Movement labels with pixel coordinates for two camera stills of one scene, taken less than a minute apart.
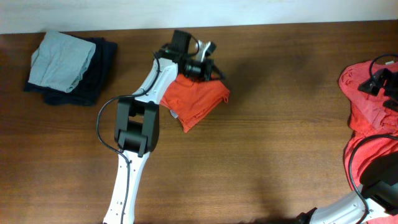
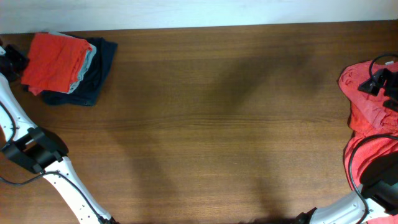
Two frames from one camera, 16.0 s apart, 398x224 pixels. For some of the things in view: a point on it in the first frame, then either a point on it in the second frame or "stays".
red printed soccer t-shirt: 191,100 -> 54,62
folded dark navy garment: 97,74 stays
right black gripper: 380,79 stays
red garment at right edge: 374,128 stays
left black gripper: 205,73 -> 18,61
